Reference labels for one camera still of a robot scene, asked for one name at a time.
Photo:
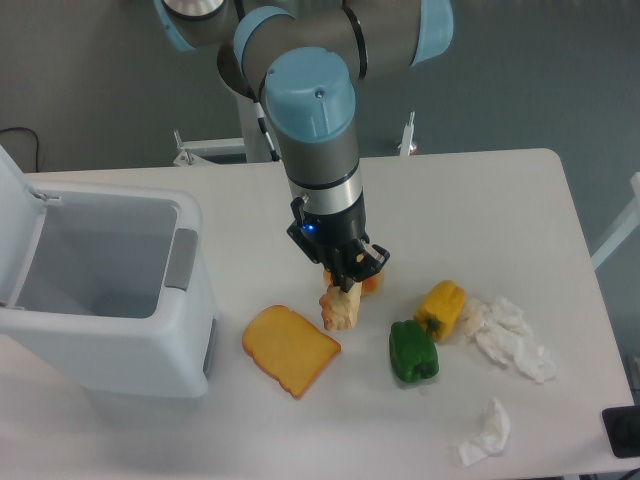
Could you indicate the green bell pepper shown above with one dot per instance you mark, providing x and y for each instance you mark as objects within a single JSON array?
[{"x": 413, "y": 355}]

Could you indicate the orange round bread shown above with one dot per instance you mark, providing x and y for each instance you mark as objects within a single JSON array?
[{"x": 369, "y": 286}]

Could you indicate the large crumpled white tissue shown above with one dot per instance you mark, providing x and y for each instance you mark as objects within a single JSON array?
[{"x": 501, "y": 332}]

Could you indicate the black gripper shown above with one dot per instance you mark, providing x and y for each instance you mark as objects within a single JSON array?
[{"x": 339, "y": 242}]

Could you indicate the beige croissant bread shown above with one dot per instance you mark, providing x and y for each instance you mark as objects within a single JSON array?
[{"x": 339, "y": 309}]

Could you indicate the square toast bread slice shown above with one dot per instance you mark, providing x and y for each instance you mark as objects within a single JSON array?
[{"x": 288, "y": 348}]

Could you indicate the white frame at right edge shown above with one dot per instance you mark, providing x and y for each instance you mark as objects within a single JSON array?
[{"x": 625, "y": 223}]

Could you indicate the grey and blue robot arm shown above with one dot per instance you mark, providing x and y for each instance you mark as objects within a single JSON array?
[{"x": 301, "y": 68}]

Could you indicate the yellow bell pepper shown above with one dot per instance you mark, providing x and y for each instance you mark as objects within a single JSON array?
[{"x": 439, "y": 311}]

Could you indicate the small crumpled white tissue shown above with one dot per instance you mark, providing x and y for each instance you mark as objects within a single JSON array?
[{"x": 492, "y": 438}]

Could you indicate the black device at table edge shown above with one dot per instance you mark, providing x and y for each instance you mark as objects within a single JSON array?
[{"x": 622, "y": 428}]

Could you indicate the white trash can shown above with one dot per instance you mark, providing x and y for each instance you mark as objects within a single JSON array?
[{"x": 107, "y": 284}]

